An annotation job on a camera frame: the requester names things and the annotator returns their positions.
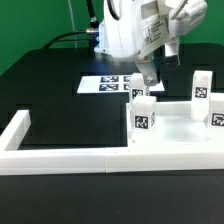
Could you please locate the white marker plate with tags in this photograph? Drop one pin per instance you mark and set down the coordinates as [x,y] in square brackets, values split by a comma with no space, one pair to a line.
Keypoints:
[104,84]

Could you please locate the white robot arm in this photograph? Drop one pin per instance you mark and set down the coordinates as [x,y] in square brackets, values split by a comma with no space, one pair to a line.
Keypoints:
[112,33]

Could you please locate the white U-shaped obstacle fence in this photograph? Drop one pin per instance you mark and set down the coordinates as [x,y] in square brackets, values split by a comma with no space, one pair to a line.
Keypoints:
[161,157]

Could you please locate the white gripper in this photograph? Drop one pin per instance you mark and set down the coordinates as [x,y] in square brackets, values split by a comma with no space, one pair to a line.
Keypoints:
[153,23]

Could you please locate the white square tabletop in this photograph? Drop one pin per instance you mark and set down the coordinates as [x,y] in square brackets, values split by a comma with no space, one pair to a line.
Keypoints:
[173,124]

